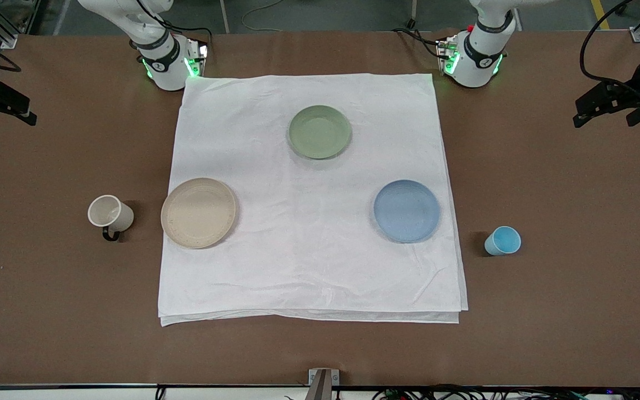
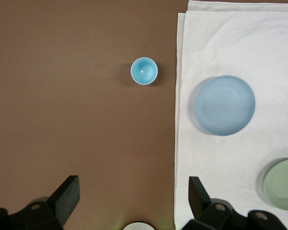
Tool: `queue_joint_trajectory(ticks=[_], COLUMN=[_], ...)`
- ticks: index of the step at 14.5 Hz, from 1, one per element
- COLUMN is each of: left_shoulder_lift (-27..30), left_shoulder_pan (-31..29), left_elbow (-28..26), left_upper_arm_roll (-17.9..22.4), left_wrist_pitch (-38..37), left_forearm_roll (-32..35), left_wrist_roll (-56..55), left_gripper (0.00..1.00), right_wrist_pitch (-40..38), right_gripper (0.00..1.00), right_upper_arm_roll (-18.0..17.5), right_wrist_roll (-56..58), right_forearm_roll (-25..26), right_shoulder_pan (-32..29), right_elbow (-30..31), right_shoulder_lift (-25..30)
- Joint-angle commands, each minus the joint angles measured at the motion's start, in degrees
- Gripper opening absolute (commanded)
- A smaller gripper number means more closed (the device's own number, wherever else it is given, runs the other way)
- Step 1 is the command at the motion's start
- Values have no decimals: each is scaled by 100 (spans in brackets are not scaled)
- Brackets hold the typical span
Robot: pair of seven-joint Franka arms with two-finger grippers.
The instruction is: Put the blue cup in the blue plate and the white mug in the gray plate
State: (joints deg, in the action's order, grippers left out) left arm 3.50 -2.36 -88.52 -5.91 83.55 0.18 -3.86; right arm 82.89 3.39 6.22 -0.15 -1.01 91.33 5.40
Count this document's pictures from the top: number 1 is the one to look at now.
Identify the blue cup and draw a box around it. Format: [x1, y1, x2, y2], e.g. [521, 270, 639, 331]
[484, 226, 522, 257]

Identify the beige plate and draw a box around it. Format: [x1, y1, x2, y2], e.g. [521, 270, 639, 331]
[161, 177, 238, 249]

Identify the blue plate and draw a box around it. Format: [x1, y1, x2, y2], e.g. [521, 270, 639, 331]
[373, 179, 441, 244]

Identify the green plate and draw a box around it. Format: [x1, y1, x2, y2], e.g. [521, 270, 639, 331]
[288, 104, 352, 160]

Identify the white cloth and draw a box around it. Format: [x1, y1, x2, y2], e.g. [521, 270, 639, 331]
[158, 73, 469, 327]

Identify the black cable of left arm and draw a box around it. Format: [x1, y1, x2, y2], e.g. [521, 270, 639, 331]
[579, 0, 640, 101]

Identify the white mug with dark handle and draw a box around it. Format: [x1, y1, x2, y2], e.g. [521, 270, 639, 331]
[87, 194, 135, 242]

